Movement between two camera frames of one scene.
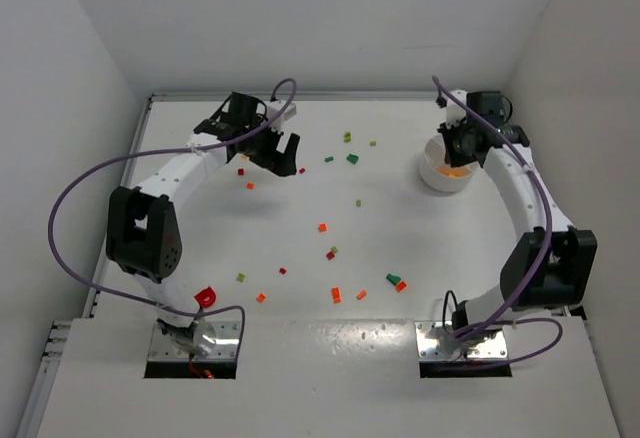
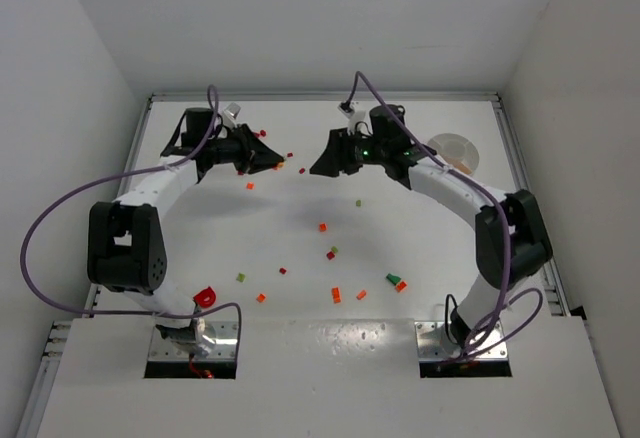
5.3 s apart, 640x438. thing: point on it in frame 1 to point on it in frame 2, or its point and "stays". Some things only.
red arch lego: [205, 297] stays
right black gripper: [460, 145] to [341, 151]
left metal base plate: [213, 340] stays
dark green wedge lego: [393, 279] stays
